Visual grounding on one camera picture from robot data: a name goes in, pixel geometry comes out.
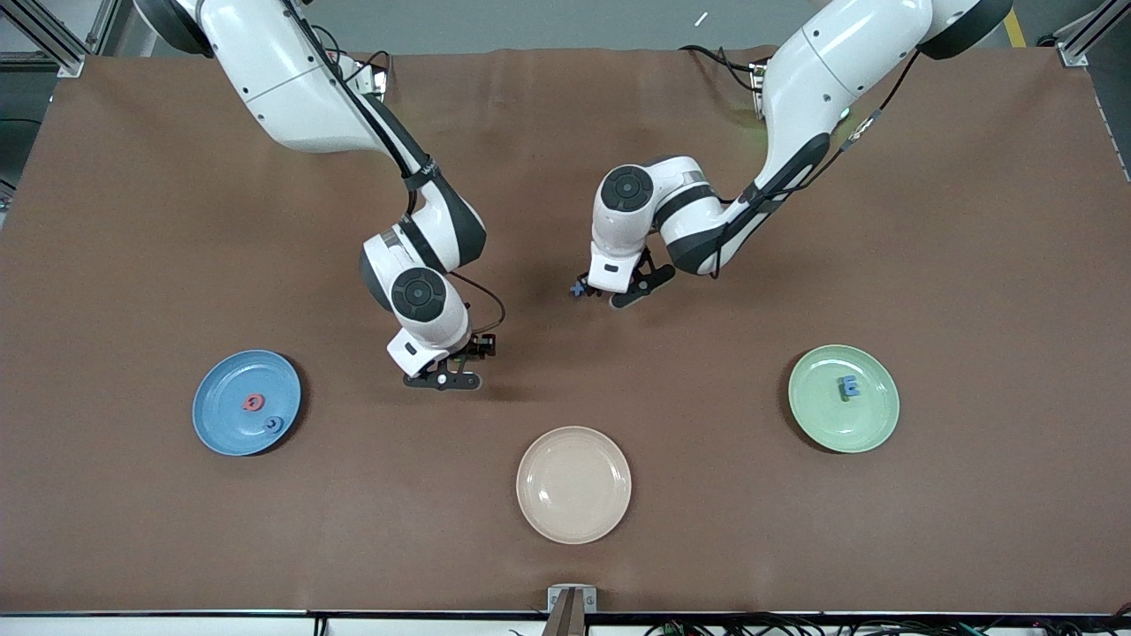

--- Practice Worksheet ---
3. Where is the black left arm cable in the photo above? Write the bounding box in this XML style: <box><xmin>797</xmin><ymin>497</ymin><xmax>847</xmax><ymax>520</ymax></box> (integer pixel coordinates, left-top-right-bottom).
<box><xmin>711</xmin><ymin>49</ymin><xmax>924</xmax><ymax>279</ymax></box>

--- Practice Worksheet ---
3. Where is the white table edge rail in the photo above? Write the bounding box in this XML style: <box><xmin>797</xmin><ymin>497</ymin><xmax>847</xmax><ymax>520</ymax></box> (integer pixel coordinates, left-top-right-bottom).
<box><xmin>0</xmin><ymin>609</ymin><xmax>1131</xmax><ymax>636</ymax></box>

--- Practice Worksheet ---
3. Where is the brown table cover mat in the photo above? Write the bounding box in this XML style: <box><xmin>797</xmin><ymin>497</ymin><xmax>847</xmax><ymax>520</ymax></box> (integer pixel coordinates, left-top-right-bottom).
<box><xmin>0</xmin><ymin>46</ymin><xmax>1131</xmax><ymax>615</ymax></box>

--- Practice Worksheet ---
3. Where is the black left base cable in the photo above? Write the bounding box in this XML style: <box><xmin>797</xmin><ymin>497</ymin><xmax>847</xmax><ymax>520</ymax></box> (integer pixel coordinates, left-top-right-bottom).
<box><xmin>679</xmin><ymin>42</ymin><xmax>765</xmax><ymax>94</ymax></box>

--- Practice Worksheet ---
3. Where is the beige plastic plate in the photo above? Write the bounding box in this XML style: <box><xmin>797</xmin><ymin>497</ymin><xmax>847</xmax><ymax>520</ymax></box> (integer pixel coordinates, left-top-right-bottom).
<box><xmin>516</xmin><ymin>426</ymin><xmax>633</xmax><ymax>545</ymax></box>

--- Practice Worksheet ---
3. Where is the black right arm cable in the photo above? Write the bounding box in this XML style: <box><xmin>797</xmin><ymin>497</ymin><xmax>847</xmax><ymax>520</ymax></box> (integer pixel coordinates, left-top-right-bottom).
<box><xmin>281</xmin><ymin>0</ymin><xmax>507</xmax><ymax>341</ymax></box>

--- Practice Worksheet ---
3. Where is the aluminium frame profile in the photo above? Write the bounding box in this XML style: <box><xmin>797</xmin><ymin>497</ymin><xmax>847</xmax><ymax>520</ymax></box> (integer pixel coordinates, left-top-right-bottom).
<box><xmin>0</xmin><ymin>0</ymin><xmax>120</xmax><ymax>79</ymax></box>
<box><xmin>1051</xmin><ymin>0</ymin><xmax>1131</xmax><ymax>67</ymax></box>

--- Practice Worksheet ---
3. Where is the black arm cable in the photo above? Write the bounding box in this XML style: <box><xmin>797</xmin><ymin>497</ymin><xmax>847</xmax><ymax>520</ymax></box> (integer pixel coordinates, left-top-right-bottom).
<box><xmin>711</xmin><ymin>49</ymin><xmax>924</xmax><ymax>279</ymax></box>
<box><xmin>281</xmin><ymin>0</ymin><xmax>507</xmax><ymax>341</ymax></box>

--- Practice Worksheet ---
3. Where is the blue plastic plate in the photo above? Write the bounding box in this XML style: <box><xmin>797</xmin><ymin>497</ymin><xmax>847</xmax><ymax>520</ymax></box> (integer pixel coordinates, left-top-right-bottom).
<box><xmin>192</xmin><ymin>350</ymin><xmax>303</xmax><ymax>458</ymax></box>

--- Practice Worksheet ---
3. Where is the green plastic plate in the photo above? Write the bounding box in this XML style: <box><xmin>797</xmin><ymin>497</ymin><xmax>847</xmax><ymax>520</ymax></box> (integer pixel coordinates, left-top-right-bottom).
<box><xmin>787</xmin><ymin>344</ymin><xmax>901</xmax><ymax>455</ymax></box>

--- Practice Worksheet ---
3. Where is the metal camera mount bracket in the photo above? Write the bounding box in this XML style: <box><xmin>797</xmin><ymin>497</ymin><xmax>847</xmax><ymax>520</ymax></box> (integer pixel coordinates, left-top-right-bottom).
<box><xmin>541</xmin><ymin>585</ymin><xmax>598</xmax><ymax>636</ymax></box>

